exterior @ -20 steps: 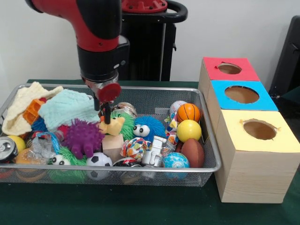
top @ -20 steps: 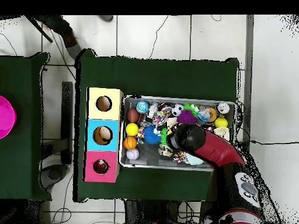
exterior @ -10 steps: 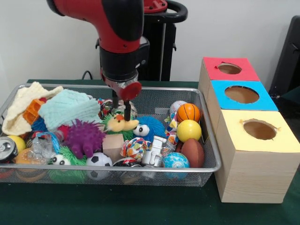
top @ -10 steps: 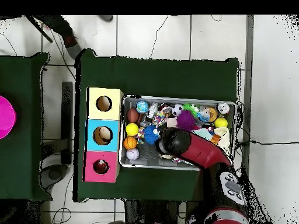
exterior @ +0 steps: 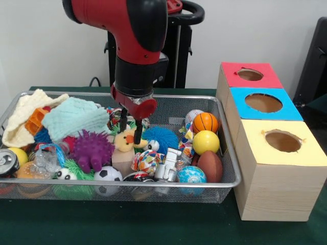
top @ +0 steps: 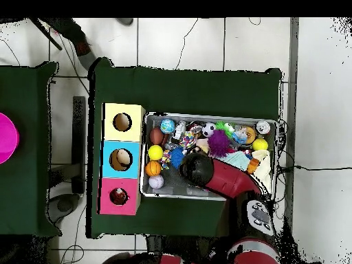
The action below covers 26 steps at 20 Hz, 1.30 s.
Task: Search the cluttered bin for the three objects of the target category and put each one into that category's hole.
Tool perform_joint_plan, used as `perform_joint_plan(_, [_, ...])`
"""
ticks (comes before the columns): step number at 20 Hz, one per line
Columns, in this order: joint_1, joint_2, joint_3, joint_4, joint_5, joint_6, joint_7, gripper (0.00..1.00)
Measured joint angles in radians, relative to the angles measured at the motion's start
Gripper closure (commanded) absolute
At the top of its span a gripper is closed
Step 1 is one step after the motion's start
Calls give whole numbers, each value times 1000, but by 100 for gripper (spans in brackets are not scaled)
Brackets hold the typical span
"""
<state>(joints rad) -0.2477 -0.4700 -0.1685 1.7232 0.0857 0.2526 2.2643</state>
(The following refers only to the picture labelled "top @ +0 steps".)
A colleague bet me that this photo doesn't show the purple spiky toy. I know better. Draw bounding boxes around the purple spiky toy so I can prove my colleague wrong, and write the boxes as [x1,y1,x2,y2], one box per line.
[207,129,232,159]

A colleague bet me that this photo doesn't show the green spiky toy with eyes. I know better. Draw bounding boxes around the green spiky toy with eyes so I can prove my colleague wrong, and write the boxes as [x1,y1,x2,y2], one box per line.
[214,121,236,137]

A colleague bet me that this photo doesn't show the black cable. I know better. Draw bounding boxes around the black cable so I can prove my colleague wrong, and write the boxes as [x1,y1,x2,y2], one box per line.
[276,164,352,173]

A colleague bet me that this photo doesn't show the blue globe ball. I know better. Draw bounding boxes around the blue globe ball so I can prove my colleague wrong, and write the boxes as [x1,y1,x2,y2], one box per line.
[159,118,176,135]

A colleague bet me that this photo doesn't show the dark green table cloth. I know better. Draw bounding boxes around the dark green table cloth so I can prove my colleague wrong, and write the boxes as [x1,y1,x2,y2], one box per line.
[87,56,283,244]

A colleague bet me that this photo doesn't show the pink round object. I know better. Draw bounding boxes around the pink round object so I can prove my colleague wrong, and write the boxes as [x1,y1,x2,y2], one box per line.
[0,112,20,165]

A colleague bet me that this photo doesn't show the wire mesh bin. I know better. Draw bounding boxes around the wire mesh bin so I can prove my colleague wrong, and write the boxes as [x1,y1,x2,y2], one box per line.
[140,112,278,204]

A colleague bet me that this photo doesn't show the silver drink can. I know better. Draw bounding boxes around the silver drink can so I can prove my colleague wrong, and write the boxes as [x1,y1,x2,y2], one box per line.
[255,120,271,135]

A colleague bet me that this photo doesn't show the cream waffle cloth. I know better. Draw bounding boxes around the cream waffle cloth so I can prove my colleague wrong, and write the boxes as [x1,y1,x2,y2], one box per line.
[251,149,273,193]

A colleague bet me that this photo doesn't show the brown toy football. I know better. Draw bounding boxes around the brown toy football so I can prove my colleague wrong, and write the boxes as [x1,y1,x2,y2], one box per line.
[149,126,167,146]

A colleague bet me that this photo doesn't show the light blue waffle cloth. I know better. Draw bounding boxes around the light blue waffle cloth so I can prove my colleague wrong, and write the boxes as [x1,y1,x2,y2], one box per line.
[219,151,252,172]

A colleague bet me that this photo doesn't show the blue spiky ball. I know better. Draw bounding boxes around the blue spiky ball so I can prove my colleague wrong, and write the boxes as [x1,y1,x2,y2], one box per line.
[168,146,186,170]

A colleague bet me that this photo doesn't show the orange toy basketball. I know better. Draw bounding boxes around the orange toy basketball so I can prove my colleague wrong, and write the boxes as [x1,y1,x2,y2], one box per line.
[144,160,162,177]

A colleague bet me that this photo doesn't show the tiger striped plush toy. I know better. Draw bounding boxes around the tiger striped plush toy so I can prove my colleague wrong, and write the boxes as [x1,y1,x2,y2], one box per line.
[109,187,129,206]

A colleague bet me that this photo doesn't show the black and white soccer ball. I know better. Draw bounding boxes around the black and white soccer ball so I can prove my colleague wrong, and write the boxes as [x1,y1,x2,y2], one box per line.
[201,122,217,138]

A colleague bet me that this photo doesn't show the dark green side table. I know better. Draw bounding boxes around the dark green side table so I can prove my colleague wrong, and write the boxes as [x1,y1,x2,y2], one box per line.
[0,61,62,238]

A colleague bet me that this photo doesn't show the black pole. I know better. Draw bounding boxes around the black pole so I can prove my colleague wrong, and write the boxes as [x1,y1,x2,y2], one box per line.
[28,18,63,51]

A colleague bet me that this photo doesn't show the wooden box with three holes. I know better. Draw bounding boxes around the wooden box with three holes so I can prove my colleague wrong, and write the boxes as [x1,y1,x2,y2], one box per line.
[97,102,146,216]

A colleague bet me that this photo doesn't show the yellow ball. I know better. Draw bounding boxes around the yellow ball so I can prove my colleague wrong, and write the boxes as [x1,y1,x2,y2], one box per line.
[147,144,164,162]

